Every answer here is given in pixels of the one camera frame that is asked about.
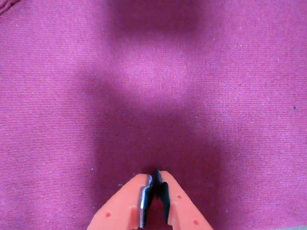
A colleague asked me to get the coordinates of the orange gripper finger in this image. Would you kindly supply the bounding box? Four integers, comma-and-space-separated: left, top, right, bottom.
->
86, 173, 154, 230
154, 169, 214, 230

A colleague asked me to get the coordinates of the maroon fabric cloth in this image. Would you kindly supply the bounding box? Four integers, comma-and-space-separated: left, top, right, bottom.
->
0, 0, 307, 230

